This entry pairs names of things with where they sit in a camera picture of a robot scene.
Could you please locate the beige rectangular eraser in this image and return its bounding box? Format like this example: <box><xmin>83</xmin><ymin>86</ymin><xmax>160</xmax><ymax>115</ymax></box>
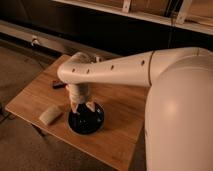
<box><xmin>39</xmin><ymin>106</ymin><xmax>62</xmax><ymax>125</ymax></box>

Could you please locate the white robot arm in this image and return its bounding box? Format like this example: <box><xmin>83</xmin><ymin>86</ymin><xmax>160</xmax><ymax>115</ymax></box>
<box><xmin>57</xmin><ymin>47</ymin><xmax>213</xmax><ymax>171</ymax></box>

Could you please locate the white wall socket left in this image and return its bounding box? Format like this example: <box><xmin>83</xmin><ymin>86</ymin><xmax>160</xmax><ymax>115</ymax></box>
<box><xmin>31</xmin><ymin>35</ymin><xmax>40</xmax><ymax>46</ymax></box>

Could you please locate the black rectangular brush block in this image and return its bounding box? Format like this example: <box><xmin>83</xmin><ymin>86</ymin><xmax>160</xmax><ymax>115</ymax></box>
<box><xmin>52</xmin><ymin>81</ymin><xmax>66</xmax><ymax>89</ymax></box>

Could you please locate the wooden table board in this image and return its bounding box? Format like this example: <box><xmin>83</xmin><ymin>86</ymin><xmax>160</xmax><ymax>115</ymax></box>
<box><xmin>6</xmin><ymin>55</ymin><xmax>148</xmax><ymax>171</ymax></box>

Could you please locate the black round bowl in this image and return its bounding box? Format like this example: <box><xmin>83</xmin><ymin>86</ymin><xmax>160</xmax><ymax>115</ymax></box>
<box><xmin>68</xmin><ymin>104</ymin><xmax>104</xmax><ymax>135</ymax></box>

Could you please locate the white wooden shelf frame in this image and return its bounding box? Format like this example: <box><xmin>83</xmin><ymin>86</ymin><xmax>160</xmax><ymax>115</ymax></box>
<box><xmin>53</xmin><ymin>0</ymin><xmax>213</xmax><ymax>36</ymax></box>

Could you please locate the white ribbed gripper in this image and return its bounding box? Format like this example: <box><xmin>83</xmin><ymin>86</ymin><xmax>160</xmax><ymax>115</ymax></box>
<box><xmin>67</xmin><ymin>84</ymin><xmax>95</xmax><ymax>113</ymax></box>

